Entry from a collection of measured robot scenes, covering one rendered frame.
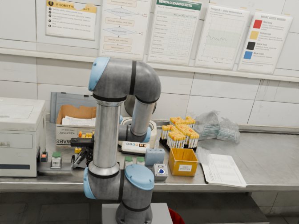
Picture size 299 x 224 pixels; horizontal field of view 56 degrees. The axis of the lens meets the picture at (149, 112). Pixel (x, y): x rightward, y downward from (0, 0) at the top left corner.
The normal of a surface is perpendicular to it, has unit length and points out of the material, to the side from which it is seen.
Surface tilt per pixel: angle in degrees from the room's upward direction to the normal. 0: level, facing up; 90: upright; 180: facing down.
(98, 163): 87
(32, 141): 90
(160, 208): 1
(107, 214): 1
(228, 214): 0
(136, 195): 90
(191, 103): 90
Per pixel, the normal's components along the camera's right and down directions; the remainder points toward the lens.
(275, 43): 0.16, 0.49
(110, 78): 0.09, 0.26
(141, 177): 0.26, -0.89
